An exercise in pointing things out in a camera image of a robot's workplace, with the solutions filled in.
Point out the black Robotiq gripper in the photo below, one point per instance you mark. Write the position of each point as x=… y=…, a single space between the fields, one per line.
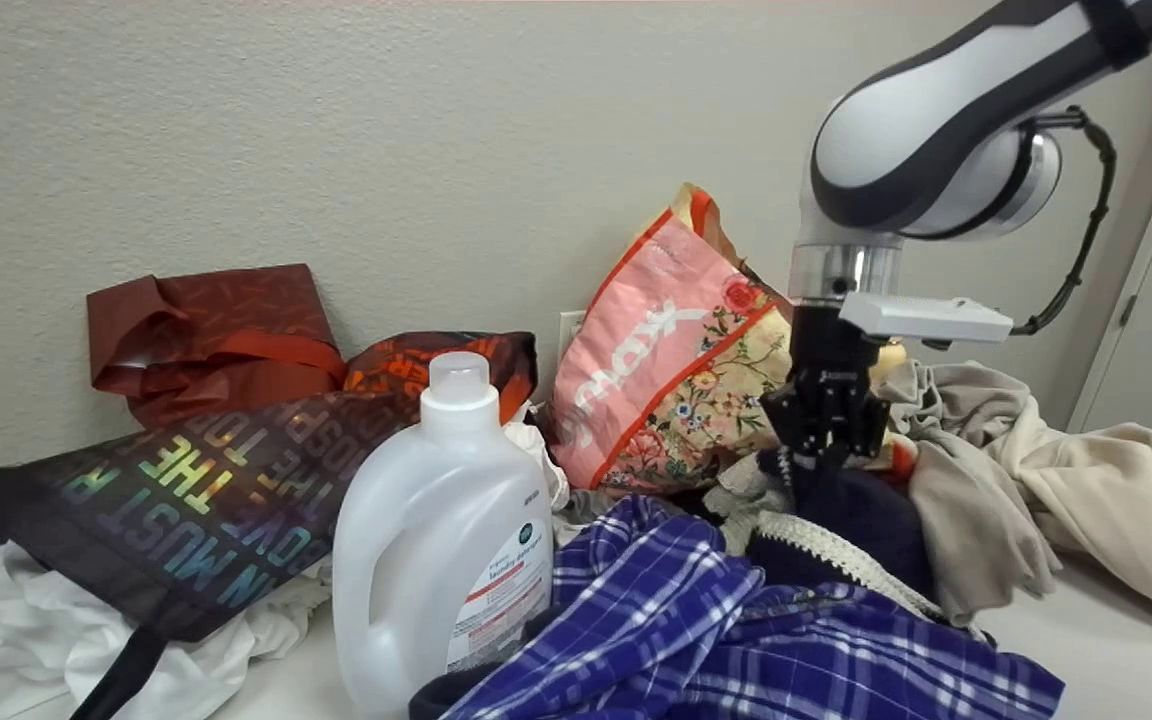
x=840 y=362

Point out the black garment white trim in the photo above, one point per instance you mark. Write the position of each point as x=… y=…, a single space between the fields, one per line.
x=870 y=524

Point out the gray fleece garment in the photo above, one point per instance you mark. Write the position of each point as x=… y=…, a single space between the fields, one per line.
x=970 y=492

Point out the blue plaid cloth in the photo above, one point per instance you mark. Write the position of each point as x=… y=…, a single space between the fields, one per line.
x=711 y=624

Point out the cream beige sweatshirt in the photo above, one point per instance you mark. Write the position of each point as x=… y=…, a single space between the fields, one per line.
x=1137 y=522

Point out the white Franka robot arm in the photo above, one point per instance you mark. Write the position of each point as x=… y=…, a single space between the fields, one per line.
x=949 y=132

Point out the pink floral tote bag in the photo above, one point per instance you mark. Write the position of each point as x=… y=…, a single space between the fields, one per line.
x=663 y=362

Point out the translucent detergent jug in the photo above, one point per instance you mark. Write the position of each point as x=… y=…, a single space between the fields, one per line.
x=428 y=563

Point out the orange patterned bag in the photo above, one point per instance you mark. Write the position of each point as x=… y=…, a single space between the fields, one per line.
x=402 y=367

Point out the red-brown shopping bag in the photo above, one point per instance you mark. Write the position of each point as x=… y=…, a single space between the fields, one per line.
x=218 y=342

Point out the black tote rainbow text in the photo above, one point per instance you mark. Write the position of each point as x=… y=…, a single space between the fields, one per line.
x=177 y=512

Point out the gray wrist camera box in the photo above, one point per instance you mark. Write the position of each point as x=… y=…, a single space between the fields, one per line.
x=930 y=319

